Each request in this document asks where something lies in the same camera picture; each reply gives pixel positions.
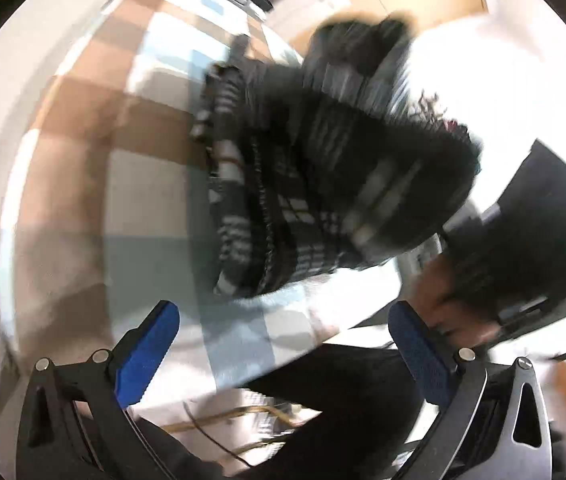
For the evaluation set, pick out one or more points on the white upright suitcase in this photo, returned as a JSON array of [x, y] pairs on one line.
[[303, 5]]

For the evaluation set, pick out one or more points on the person's black pants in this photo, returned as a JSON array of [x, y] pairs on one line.
[[323, 410]]

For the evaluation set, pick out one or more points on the person's right hand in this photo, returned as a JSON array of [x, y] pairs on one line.
[[438, 290]]

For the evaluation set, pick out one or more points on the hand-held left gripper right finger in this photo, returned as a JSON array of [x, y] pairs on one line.
[[420, 355]]

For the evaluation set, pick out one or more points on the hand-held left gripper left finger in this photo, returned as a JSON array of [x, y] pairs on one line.
[[145, 355]]

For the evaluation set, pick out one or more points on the golden curved metal frame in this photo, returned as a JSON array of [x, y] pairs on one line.
[[243, 412]]

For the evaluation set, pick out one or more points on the plaid knit cardigan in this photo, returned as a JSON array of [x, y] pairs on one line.
[[323, 170]]

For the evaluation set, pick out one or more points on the bed with checked sheet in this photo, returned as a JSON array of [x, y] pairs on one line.
[[113, 160]]

